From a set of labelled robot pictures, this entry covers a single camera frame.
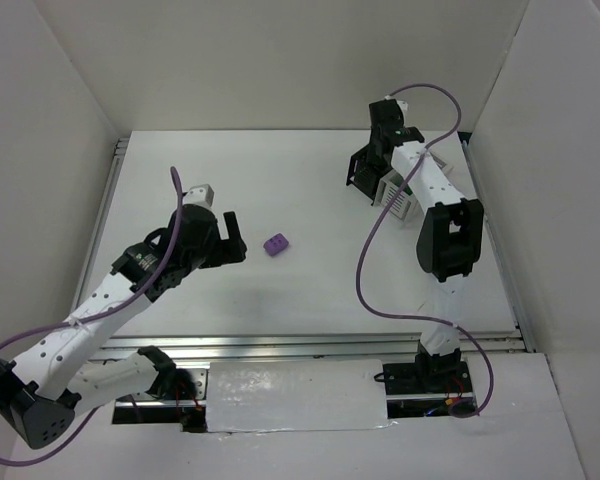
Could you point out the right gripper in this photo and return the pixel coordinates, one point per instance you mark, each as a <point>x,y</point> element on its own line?
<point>368,167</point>

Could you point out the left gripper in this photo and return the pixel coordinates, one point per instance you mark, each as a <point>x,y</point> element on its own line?
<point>225,242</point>

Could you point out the purple lego brick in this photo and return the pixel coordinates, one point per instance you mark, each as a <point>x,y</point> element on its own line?
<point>276,245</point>

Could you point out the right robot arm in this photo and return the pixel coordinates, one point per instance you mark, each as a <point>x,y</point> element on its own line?
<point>449,242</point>

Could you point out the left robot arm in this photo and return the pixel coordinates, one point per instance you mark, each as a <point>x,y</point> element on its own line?
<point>43,389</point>

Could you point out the black slatted container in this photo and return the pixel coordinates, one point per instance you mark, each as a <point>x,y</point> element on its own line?
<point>365,171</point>

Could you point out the white slatted container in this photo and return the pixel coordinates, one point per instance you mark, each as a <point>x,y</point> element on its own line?
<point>405,205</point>

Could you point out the white foil cover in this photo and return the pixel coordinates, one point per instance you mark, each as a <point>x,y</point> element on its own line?
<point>312,395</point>

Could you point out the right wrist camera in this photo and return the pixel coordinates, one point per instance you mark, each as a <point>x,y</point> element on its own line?
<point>403,105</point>

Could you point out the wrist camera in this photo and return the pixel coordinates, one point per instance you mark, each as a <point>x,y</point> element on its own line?
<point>403,105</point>
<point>200,195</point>

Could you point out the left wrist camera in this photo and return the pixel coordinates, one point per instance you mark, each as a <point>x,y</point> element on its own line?
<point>200,195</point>

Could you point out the aluminium rail frame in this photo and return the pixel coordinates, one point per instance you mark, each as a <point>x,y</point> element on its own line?
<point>300,303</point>

